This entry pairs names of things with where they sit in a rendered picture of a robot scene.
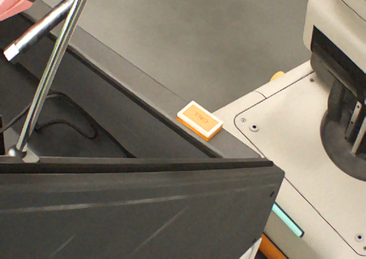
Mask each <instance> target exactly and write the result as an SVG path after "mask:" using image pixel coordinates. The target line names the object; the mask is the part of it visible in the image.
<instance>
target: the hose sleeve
mask: <svg viewBox="0 0 366 259"><path fill-rule="evenodd" d="M73 2H74V0H62V1H60V3H59V4H58V5H56V6H55V7H54V8H53V9H52V10H50V12H48V13H47V14H45V15H44V16H43V17H42V18H41V19H40V20H39V21H38V22H37V23H36V24H35V25H34V26H32V27H31V28H29V29H28V30H27V31H26V32H25V33H23V34H22V35H21V37H20V38H18V39H17V40H16V44H15V45H16V47H17V48H18V50H19V51H20V52H21V53H23V54H25V53H26V52H27V51H28V50H29V49H31V48H32V47H34V45H35V44H37V43H38V42H39V41H40V40H41V39H42V38H43V37H44V36H45V35H46V34H47V33H49V32H50V31H51V30H52V29H53V28H55V27H56V26H57V25H58V24H60V23H61V22H62V21H64V20H65V19H66V17H67V15H68V13H69V11H70V9H71V6H72V4H73Z"/></svg>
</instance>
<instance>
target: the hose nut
mask: <svg viewBox="0 0 366 259"><path fill-rule="evenodd" d="M15 44H16V41H13V42H12V43H10V44H9V45H8V46H7V47H6V48H5V52H4V54H5V56H6V57H7V59H8V60H9V61H11V63H13V64H14V65H15V64H16V63H17V62H18V61H19V60H20V59H21V58H22V57H24V54H23V53H21V52H20V51H19V50H18V48H17V47H16V45H15Z"/></svg>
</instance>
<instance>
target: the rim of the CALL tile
mask: <svg viewBox="0 0 366 259"><path fill-rule="evenodd" d="M192 104H194V105H196V106H197V107H199V108H200V109H201V110H202V111H204V112H205V113H207V114H208V115H209V116H211V117H213V119H215V120H217V121H218V122H219V124H218V125H217V126H215V127H214V128H213V129H212V130H210V131H209V132H207V131H206V130H204V129H203V128H201V127H199V126H198V125H197V124H195V123H194V122H192V121H191V120H190V119H189V118H187V117H186V116H184V115H183V114H182V113H183V112H184V111H185V110H186V109H187V108H188V107H190V106H191V105H192ZM177 116H178V117H179V118H181V119H183V121H185V122H186V123H188V124H189V125H190V126H192V127H193V128H195V129H196V130H197V131H199V132H200V133H202V134H203V135H205V136H207V137H208V138H209V137H210V136H211V135H212V134H213V133H214V132H215V131H217V130H218V129H219V128H220V127H222V126H223V124H224V123H223V122H222V121H221V120H219V119H217V118H216V117H215V116H213V115H212V114H210V113H209V112H208V111H207V110H206V109H204V108H203V107H201V106H200V105H198V104H197V103H195V102H194V101H192V102H190V103H189V104H188V105H186V106H185V107H184V108H183V109H182V110H181V111H180V112H179V113H178V114H177Z"/></svg>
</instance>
